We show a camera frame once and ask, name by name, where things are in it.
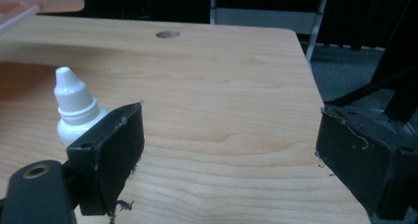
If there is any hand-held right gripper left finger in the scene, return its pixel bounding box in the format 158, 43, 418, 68
66, 102, 146, 217

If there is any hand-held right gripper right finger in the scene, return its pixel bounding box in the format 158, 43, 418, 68
314, 104, 418, 221

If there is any white dropper bottle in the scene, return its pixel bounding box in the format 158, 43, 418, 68
53, 66, 109, 148

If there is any black metal stand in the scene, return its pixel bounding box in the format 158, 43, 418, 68
324, 0, 418, 123

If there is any dark curtain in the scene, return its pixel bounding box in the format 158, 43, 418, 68
83, 0, 418, 51

